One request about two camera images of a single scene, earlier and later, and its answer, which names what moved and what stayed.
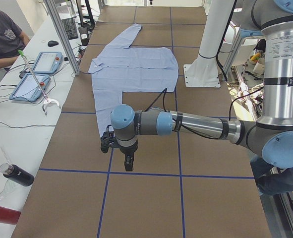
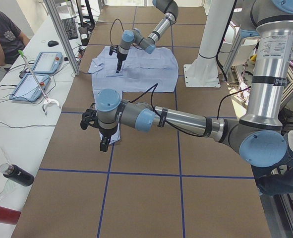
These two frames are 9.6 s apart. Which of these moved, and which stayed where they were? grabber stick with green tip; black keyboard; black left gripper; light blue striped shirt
Moved: black left gripper
Stayed: black keyboard; light blue striped shirt; grabber stick with green tip
